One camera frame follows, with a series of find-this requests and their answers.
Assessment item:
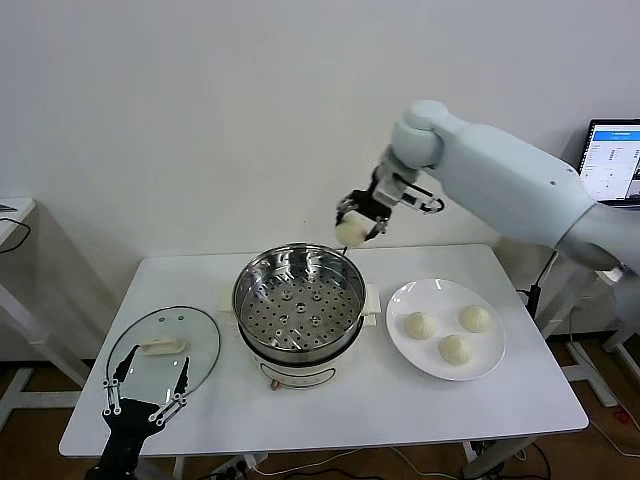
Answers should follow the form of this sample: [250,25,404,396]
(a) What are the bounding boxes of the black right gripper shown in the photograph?
[334,185,399,240]

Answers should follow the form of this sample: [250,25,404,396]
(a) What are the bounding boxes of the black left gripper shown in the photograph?
[99,343,191,471]

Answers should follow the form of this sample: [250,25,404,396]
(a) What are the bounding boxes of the white steamed baozi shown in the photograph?
[403,310,436,341]
[437,333,473,366]
[458,303,493,333]
[333,212,374,249]

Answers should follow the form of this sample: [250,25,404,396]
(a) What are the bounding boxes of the glass lid with white handle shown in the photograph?
[104,305,222,401]

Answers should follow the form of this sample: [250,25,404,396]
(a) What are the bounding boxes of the stainless steel steamer basket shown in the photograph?
[232,243,369,364]

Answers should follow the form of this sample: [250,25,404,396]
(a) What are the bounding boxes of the white power strip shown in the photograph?
[212,453,269,480]

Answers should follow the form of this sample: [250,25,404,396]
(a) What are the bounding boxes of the white electric cooker base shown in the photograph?
[218,282,381,394]

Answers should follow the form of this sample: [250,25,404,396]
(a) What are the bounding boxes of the white round plate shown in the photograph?
[384,278,507,383]

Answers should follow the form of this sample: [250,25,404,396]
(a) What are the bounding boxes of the open gray laptop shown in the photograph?
[577,118,640,206]

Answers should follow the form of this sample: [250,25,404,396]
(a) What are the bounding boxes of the white laptop side table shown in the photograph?
[539,259,640,409]

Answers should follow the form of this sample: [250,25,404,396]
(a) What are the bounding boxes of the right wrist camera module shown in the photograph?
[377,179,446,217]

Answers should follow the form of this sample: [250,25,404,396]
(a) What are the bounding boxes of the black cable with adapter block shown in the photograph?
[527,247,560,321]

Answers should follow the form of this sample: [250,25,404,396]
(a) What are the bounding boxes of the thin black cable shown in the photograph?
[0,217,32,256]

